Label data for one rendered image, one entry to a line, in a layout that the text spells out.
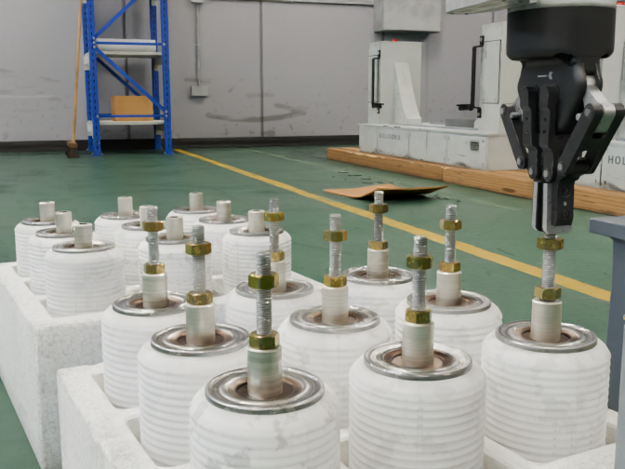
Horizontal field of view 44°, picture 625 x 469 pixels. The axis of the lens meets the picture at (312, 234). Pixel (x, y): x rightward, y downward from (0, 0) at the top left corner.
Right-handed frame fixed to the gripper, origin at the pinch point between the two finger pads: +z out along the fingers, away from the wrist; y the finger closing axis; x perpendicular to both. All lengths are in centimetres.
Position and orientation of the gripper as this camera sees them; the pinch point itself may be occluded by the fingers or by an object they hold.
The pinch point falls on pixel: (552, 206)
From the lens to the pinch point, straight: 61.2
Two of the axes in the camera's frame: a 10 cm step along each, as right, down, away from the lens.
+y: -2.7, -1.6, 9.5
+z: 0.1, 9.9, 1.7
